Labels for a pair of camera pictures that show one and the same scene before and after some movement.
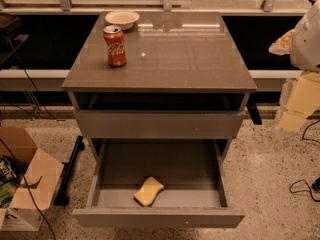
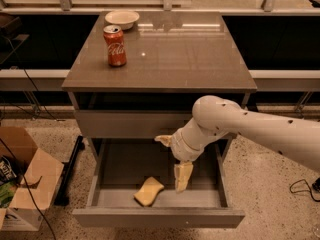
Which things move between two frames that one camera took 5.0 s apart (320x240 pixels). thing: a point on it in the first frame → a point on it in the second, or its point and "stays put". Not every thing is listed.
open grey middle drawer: [194, 172] stays put
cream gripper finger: [283, 45] → [182, 171]
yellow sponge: [149, 191] stays put
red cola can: [116, 50] stays put
